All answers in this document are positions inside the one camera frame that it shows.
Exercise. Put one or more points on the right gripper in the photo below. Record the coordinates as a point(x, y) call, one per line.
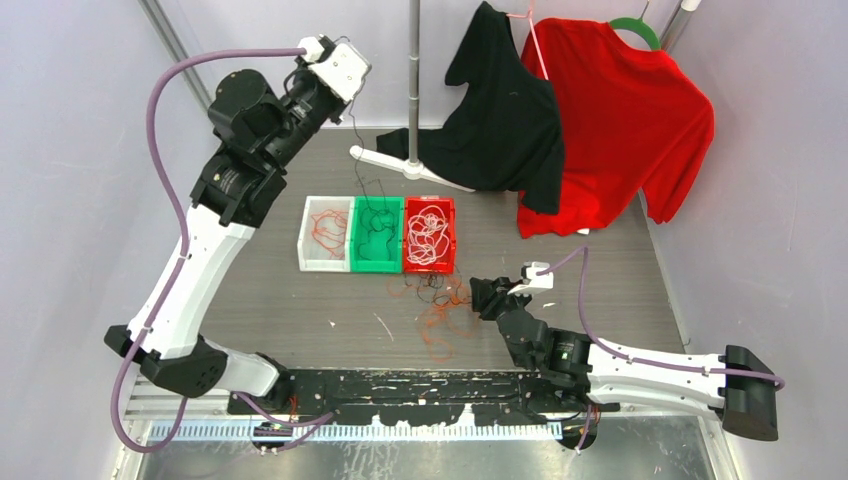
point(482, 290)

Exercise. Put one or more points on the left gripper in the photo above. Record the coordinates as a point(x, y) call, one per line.
point(303, 72)

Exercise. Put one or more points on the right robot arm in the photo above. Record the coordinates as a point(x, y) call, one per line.
point(733, 387)

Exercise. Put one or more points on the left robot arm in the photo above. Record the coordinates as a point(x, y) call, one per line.
point(260, 132)

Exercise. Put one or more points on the red plastic bin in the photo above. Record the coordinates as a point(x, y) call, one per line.
point(429, 240)

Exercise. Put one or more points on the green plastic bin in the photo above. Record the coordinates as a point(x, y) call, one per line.
point(376, 237)

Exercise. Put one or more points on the white rack base foot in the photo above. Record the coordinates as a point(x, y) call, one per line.
point(410, 170)

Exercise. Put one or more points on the garment rack pole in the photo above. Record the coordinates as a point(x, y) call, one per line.
point(413, 81)

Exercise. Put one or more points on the white plastic bin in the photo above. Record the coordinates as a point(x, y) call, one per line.
point(323, 243)

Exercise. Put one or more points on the black t-shirt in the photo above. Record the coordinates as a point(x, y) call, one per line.
point(506, 133)

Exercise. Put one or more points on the red t-shirt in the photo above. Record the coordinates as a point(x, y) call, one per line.
point(633, 123)

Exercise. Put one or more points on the pink hanger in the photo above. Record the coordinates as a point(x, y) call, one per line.
point(529, 17)

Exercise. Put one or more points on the green hanger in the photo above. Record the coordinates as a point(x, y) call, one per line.
point(637, 26)

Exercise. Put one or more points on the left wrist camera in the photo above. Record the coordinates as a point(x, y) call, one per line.
point(338, 65)

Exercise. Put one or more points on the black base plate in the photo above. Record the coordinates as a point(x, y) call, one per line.
point(418, 398)

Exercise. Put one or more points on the aluminium frame rail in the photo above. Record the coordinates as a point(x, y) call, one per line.
point(165, 24)

